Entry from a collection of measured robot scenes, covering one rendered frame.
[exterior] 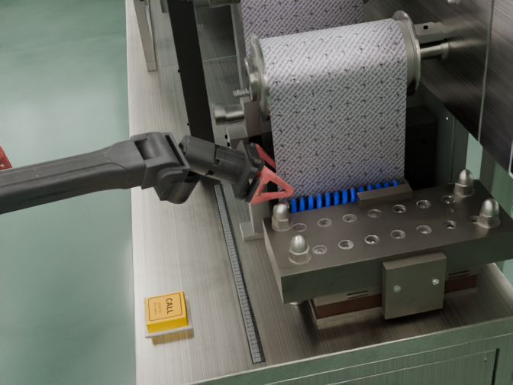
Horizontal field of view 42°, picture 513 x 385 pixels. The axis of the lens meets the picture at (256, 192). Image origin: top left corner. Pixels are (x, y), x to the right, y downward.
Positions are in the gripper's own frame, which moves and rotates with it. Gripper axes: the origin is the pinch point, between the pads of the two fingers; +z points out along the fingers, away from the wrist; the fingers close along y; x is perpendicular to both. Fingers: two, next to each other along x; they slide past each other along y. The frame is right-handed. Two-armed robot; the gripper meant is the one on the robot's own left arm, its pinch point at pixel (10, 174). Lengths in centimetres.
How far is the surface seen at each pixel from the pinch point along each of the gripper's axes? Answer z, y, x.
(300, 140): 13, -41, -44
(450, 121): 30, -47, -67
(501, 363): 54, -74, -42
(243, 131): 12, -29, -39
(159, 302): 18.1, -39.8, -7.1
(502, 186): 61, -43, -73
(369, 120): 18, -44, -55
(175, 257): 24.2, -26.6, -12.9
